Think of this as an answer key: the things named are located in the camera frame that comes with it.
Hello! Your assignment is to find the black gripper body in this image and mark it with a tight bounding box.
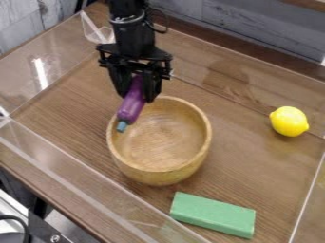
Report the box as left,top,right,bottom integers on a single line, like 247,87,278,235
95,18,174,81

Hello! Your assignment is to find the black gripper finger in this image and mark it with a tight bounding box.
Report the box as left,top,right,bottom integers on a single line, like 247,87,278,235
141,70,163,103
108,66,132,98

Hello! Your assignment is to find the purple toy eggplant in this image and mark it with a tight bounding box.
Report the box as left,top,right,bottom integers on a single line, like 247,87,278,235
116,75,144,133

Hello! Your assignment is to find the brown wooden bowl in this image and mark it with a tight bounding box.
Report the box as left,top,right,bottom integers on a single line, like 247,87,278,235
107,96,212,186

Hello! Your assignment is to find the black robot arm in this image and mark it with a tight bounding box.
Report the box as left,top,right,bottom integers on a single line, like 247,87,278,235
96,0,172,103

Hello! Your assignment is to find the yellow toy lemon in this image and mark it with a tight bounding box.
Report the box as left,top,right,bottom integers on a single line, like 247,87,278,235
268,106,310,138

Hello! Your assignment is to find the green rectangular sponge block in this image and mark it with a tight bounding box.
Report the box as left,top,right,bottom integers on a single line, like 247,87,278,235
170,192,256,239

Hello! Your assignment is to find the clear acrylic corner bracket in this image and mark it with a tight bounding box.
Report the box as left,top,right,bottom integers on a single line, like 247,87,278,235
80,10,115,44

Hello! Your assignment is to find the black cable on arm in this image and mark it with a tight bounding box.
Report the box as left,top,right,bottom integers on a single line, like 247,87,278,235
144,7,170,35

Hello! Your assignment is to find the clear acrylic front wall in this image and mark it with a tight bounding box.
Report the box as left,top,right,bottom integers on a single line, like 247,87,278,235
0,118,211,243

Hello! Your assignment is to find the black cable lower left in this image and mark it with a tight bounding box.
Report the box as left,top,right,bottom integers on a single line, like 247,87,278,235
0,214,32,243

